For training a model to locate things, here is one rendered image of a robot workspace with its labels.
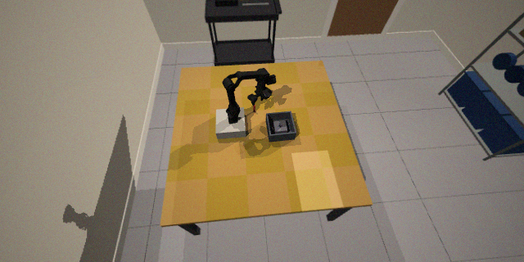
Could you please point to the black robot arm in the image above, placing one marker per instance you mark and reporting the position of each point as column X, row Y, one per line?
column 262, row 77

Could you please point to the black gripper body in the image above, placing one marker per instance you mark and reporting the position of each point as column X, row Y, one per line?
column 253, row 97

